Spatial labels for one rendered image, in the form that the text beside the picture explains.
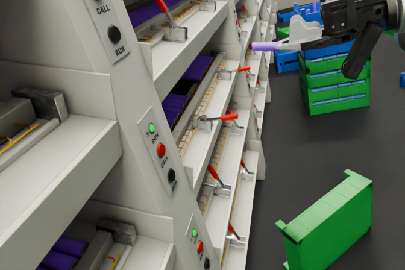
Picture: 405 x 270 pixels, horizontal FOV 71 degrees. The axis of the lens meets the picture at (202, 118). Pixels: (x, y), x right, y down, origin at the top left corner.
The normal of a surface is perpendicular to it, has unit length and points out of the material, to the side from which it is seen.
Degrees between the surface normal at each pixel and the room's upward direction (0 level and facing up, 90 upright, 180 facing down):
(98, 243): 17
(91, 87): 90
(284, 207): 0
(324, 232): 90
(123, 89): 90
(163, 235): 90
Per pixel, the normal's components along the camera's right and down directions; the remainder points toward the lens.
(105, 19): 0.94, -0.10
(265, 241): -0.25, -0.85
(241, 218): 0.03, -0.84
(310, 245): 0.49, 0.29
